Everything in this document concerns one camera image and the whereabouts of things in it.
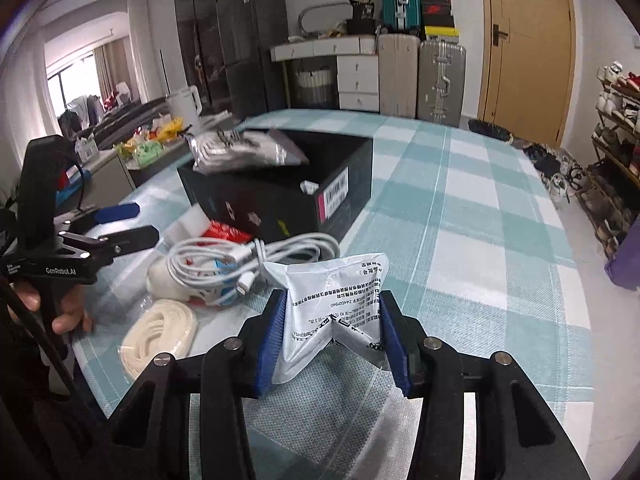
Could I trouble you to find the rows of assorted sneakers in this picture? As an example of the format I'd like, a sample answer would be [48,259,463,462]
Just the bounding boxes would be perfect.
[592,61,640,253]

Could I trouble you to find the grey refrigerator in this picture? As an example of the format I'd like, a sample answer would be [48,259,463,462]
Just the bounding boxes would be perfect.
[216,0,291,114]

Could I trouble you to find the beige curtain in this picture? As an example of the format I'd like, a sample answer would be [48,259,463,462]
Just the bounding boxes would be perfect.
[95,40,132,102]

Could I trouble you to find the green packet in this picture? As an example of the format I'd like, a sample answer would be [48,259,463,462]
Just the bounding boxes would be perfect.
[132,140,166,169]

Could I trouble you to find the white foil packet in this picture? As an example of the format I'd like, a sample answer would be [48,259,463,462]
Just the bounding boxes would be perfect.
[261,254,401,386]

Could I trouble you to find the teal suitcase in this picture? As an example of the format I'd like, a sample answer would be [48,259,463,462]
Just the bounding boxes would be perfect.
[379,0,422,37]

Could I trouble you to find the white cloth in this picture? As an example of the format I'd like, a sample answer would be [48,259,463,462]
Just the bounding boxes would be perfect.
[146,254,241,307]

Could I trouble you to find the wooden shoe rack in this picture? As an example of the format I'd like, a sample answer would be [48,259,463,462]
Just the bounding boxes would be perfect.
[590,62,640,257]

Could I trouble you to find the oval mirror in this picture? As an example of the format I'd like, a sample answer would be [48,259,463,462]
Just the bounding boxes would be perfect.
[299,2,354,41]

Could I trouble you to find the white electric kettle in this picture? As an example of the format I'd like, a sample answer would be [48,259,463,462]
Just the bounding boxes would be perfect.
[165,86,204,124]

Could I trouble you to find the white desk with drawers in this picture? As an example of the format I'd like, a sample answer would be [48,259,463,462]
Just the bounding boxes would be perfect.
[270,35,381,113]

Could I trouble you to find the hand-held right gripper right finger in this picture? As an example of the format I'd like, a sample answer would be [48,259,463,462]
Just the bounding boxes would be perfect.
[377,290,593,480]

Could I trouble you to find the red white packet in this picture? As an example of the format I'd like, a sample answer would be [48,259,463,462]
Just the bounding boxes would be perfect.
[202,220,254,247]

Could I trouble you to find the silver suitcase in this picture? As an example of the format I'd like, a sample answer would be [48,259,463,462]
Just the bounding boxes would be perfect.
[417,40,467,128]

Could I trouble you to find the purple bag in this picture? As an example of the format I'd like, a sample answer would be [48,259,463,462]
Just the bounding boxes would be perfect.
[604,232,640,292]

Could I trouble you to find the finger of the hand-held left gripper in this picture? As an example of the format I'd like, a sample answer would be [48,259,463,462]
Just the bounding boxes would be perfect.
[55,202,142,235]
[57,225,162,267]

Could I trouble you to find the wooden door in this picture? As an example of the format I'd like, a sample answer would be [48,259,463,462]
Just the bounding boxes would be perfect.
[477,0,576,149]

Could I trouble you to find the dark sofa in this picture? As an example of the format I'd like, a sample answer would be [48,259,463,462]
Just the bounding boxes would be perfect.
[92,97,172,149]

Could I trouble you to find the scattered shoes pile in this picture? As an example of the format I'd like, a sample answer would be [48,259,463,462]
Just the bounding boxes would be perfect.
[522,142,587,204]

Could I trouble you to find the dark glass cabinet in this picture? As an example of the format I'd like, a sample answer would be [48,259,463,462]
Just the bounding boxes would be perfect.
[172,0,227,112]

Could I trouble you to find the white cable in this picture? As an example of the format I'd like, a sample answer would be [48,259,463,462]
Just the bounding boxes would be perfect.
[167,232,342,307]

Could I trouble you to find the black cardboard box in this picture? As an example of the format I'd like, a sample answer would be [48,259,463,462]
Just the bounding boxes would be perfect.
[177,129,375,247]

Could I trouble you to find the bagged white cotton rope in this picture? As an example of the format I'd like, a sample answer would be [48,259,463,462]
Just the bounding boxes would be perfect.
[119,299,199,382]

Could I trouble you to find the black storage box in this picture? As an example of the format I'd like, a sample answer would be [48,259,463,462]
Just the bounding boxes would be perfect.
[346,19,381,37]

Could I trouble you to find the beige suitcase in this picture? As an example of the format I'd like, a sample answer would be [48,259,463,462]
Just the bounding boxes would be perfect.
[377,34,421,117]

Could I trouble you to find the grey side table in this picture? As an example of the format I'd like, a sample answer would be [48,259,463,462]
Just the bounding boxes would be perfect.
[75,112,236,211]

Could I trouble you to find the yellow snack bag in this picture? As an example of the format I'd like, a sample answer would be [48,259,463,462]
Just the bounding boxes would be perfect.
[155,117,184,144]

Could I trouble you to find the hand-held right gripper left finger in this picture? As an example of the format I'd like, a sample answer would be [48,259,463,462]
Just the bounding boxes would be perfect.
[105,287,291,480]

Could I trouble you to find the person's left hand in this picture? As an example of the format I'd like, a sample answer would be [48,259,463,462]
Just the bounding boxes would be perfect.
[10,282,94,336]

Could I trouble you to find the woven laundry basket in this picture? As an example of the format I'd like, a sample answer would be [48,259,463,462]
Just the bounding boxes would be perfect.
[292,67,337,109]

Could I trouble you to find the bagged black white socks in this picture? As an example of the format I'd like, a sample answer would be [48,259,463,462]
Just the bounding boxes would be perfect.
[184,129,311,176]

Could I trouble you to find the teal white checkered tablecloth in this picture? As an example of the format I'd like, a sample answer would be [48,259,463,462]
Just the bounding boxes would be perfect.
[72,109,601,480]

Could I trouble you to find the white foam piece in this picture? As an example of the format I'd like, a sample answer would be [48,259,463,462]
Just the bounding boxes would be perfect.
[160,204,213,249]

